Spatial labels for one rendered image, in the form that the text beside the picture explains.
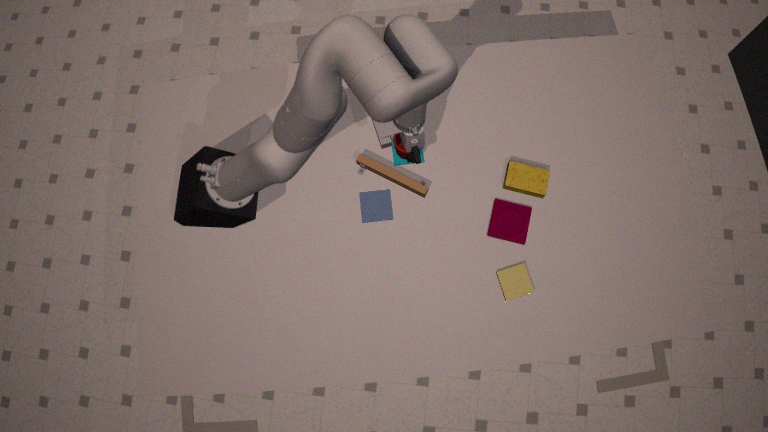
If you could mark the yellow sponge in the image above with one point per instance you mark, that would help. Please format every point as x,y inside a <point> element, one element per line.
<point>526,179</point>

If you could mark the yellow square pad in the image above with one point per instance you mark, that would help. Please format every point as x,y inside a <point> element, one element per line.
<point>515,282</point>

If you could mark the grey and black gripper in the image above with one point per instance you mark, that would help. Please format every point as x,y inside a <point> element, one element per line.
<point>413,143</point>

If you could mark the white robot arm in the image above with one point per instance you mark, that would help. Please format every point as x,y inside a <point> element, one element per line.
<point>349,48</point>

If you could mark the dark red square coaster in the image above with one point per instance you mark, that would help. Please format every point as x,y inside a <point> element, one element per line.
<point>509,221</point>

